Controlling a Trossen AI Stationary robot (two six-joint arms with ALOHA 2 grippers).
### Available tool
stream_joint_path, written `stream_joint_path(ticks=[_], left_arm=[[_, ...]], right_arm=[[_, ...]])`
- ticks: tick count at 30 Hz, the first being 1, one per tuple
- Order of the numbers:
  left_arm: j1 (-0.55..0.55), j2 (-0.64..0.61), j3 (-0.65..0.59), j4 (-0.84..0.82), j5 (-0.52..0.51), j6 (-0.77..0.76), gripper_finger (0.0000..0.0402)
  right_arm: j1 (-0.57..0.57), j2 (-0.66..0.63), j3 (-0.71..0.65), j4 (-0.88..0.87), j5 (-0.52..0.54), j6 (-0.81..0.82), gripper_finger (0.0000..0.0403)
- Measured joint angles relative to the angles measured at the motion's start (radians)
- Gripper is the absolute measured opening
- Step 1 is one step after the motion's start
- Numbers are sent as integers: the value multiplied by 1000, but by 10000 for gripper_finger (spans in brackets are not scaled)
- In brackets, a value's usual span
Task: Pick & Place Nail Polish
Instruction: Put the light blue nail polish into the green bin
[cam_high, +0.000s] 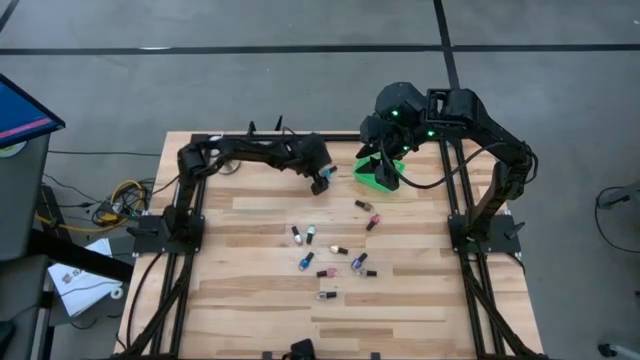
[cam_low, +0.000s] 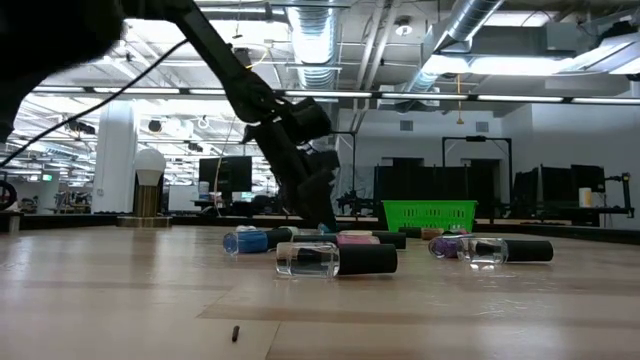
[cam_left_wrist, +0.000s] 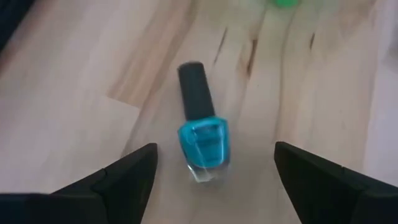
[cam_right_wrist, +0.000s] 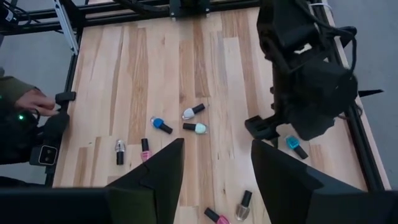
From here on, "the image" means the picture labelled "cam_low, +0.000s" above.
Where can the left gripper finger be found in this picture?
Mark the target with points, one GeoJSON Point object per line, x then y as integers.
{"type": "Point", "coordinates": [320, 200]}

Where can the mint nail polish bottle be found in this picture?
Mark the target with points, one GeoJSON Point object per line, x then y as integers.
{"type": "Point", "coordinates": [290, 230]}

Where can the light pink nail polish bottle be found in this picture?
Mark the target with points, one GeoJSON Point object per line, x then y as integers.
{"type": "Point", "coordinates": [357, 240]}

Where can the clear nail polish bottle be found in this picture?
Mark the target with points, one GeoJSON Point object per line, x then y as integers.
{"type": "Point", "coordinates": [367, 259]}
{"type": "Point", "coordinates": [530, 251]}

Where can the white nail polish bottle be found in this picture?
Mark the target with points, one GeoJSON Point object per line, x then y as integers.
{"type": "Point", "coordinates": [246, 228]}

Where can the blue nail polish bottle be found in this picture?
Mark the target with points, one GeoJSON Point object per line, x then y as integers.
{"type": "Point", "coordinates": [247, 242]}

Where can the brown nail polish bottle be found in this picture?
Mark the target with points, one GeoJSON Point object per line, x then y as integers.
{"type": "Point", "coordinates": [432, 233]}

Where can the purple nail polish bottle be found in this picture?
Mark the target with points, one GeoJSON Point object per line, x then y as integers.
{"type": "Point", "coordinates": [442, 247]}

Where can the red nail polish bottle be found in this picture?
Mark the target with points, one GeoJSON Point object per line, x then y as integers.
{"type": "Point", "coordinates": [456, 232]}

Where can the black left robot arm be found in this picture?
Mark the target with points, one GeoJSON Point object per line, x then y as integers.
{"type": "Point", "coordinates": [50, 30]}

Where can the black monitor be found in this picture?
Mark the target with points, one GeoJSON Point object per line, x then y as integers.
{"type": "Point", "coordinates": [225, 174]}

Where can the black partition panels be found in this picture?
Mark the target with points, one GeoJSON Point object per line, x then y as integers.
{"type": "Point", "coordinates": [425, 182]}

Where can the green plastic basket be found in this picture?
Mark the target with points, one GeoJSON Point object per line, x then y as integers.
{"type": "Point", "coordinates": [430, 216]}

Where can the white bulb brass lamp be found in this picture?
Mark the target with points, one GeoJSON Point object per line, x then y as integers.
{"type": "Point", "coordinates": [149, 165]}

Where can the small black cylindrical piece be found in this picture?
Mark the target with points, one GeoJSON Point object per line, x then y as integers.
{"type": "Point", "coordinates": [235, 333]}

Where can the white square pillar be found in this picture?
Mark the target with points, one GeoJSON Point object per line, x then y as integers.
{"type": "Point", "coordinates": [115, 160]}

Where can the black workstation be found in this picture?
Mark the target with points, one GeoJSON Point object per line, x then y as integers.
{"type": "Point", "coordinates": [560, 182]}

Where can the white paper roll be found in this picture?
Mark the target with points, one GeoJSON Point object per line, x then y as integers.
{"type": "Point", "coordinates": [585, 197]}

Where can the black wheel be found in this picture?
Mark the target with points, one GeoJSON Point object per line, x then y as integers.
{"type": "Point", "coordinates": [6, 196]}

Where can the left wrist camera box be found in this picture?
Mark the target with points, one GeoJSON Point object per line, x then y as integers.
{"type": "Point", "coordinates": [312, 122]}

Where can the black aluminium table frame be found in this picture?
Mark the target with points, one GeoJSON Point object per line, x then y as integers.
{"type": "Point", "coordinates": [200, 221]}

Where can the silver ventilation duct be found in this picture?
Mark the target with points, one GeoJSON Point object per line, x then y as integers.
{"type": "Point", "coordinates": [465, 20]}
{"type": "Point", "coordinates": [315, 40]}

